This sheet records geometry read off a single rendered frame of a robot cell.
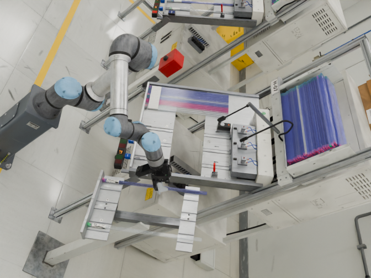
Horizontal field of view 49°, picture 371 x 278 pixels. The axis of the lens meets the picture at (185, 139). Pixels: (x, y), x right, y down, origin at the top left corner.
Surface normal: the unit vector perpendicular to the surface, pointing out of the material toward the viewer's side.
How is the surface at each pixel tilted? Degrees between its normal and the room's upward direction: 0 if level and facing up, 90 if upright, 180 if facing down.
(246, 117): 43
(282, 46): 90
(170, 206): 0
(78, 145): 0
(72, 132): 0
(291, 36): 90
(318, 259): 90
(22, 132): 90
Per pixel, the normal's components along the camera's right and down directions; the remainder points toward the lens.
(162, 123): 0.08, -0.64
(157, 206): -0.08, 0.76
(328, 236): -0.66, -0.51
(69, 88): 0.65, -0.40
